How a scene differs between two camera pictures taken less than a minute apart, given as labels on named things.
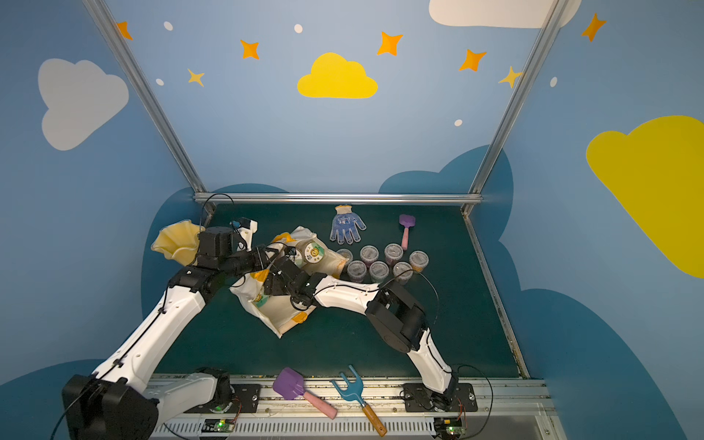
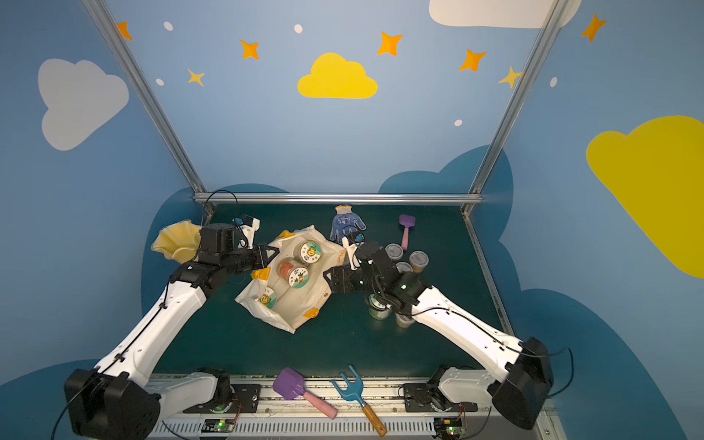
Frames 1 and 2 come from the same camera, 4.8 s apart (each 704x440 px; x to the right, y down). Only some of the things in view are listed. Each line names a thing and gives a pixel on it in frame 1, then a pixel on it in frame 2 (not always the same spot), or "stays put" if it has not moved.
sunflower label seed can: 313,252 stays put
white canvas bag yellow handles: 278,310 stays put
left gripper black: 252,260 stays put
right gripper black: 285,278 -> 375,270
